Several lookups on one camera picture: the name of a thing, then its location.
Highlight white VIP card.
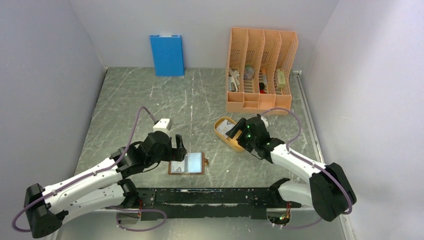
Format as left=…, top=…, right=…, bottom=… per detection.
left=215, top=119, right=236, bottom=138
left=169, top=161, right=187, bottom=174

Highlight brown leather card holder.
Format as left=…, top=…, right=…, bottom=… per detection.
left=168, top=152, right=209, bottom=175

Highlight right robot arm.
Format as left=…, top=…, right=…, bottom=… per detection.
left=224, top=115, right=357, bottom=222

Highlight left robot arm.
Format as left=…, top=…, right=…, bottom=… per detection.
left=12, top=130, right=187, bottom=239

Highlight orange oval tray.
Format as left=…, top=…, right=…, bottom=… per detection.
left=213, top=116, right=245, bottom=153

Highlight white parts in organizer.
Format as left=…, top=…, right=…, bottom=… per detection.
left=228, top=68, right=242, bottom=93

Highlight red orange item in organizer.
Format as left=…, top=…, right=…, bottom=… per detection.
left=258, top=69, right=268, bottom=94

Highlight grey round item in organizer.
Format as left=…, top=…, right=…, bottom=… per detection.
left=243, top=65, right=255, bottom=81

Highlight green eraser in organizer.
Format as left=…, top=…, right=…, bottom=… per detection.
left=276, top=68, right=287, bottom=89

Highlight orange desk file organizer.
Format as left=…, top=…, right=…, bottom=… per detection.
left=225, top=27, right=299, bottom=115

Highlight blue box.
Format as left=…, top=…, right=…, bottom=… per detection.
left=149, top=35, right=185, bottom=77

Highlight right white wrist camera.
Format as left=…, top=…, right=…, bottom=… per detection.
left=260, top=115, right=269, bottom=128

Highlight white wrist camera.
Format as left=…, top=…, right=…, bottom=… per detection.
left=153, top=118, right=173, bottom=136
left=260, top=115, right=269, bottom=128

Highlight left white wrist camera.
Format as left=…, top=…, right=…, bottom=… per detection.
left=153, top=118, right=173, bottom=136

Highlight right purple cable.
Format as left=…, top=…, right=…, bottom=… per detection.
left=261, top=107, right=354, bottom=229

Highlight black base frame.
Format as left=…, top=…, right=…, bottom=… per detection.
left=119, top=187, right=301, bottom=221

